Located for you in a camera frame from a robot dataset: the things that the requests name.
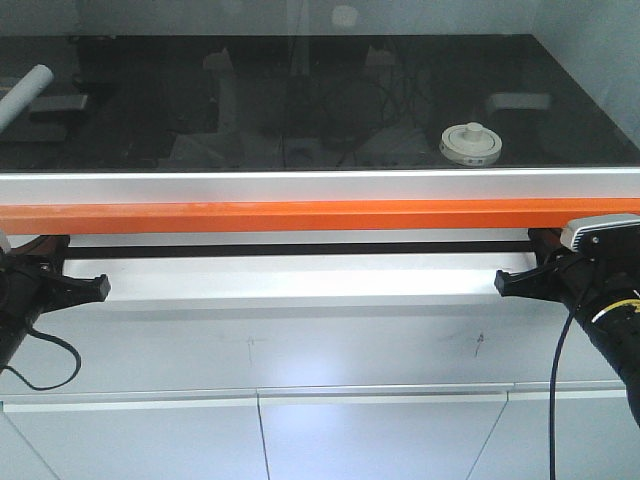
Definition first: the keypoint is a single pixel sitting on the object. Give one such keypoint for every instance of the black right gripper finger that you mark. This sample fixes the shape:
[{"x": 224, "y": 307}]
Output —
[
  {"x": 546, "y": 244},
  {"x": 540, "y": 283}
]

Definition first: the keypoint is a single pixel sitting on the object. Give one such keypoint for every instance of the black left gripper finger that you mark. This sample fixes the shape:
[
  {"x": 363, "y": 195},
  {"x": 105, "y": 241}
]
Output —
[
  {"x": 59, "y": 292},
  {"x": 46, "y": 251}
]

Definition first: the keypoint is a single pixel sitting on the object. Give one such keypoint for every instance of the fume hood sash orange handle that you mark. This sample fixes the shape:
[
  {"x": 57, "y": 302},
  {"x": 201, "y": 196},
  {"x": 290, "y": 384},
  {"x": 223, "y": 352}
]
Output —
[{"x": 137, "y": 203}]

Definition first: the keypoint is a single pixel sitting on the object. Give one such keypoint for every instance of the glass jar with cream lid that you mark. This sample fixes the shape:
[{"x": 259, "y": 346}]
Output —
[{"x": 471, "y": 145}]

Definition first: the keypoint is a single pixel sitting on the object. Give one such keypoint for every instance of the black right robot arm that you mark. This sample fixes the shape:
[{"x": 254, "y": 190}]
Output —
[{"x": 598, "y": 283}]

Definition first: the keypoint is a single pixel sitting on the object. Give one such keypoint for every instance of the white rolled paper tube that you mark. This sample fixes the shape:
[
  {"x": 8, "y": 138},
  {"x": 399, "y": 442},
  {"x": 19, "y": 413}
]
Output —
[{"x": 26, "y": 90}]

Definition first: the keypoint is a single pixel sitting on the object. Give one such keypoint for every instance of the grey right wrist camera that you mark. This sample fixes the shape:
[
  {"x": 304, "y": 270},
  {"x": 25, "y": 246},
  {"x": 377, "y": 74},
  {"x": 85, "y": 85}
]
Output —
[{"x": 578, "y": 230}]

